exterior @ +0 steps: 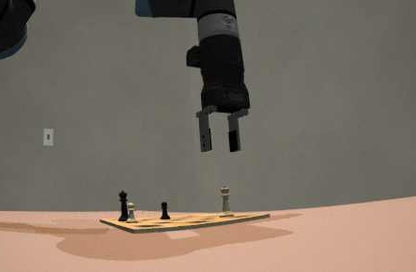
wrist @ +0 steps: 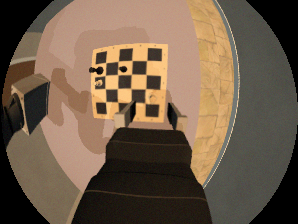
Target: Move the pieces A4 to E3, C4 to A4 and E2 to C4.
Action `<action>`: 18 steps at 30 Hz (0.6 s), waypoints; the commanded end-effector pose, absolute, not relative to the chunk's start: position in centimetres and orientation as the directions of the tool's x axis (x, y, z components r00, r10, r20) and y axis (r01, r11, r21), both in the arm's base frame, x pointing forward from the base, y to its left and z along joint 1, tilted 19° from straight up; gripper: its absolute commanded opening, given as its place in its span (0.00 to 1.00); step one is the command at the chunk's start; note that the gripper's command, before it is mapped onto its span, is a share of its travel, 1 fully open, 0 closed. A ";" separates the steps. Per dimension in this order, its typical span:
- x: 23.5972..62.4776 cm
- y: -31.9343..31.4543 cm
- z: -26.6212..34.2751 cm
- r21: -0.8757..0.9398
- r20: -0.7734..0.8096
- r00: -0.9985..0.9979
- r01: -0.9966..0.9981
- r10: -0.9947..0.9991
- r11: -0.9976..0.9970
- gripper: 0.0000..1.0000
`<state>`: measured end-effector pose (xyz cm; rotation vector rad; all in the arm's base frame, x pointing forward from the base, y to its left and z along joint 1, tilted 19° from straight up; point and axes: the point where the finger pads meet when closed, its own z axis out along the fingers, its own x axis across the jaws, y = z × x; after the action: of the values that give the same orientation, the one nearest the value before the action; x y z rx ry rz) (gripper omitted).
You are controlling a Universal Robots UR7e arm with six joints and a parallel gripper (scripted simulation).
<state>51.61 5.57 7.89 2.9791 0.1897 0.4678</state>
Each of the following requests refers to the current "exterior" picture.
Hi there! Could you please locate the black pawn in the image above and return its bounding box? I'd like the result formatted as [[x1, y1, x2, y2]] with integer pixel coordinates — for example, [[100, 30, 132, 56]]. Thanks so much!
[[160, 202, 171, 219]]

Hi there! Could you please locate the white pawn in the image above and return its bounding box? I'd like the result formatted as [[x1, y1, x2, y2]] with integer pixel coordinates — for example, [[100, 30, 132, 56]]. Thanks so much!
[[127, 203, 138, 223]]

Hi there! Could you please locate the black chess queen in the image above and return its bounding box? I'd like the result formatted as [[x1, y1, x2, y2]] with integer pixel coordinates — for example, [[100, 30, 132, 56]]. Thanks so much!
[[118, 190, 129, 221]]

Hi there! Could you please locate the white queen chess piece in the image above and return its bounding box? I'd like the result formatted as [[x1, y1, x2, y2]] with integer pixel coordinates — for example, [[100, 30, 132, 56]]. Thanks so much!
[[219, 186, 235, 218]]

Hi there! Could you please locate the tan and dark brown chessboard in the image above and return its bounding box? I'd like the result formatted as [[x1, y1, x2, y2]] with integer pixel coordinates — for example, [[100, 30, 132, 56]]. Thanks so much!
[[100, 214, 270, 234]]

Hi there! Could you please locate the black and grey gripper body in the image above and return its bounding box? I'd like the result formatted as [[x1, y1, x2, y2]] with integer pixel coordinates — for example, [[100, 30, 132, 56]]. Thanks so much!
[[186, 13, 250, 113]]

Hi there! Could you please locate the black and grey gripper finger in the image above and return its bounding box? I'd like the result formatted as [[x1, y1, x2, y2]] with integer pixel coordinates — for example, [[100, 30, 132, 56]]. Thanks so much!
[[227, 109, 249, 152], [196, 105, 217, 152]]

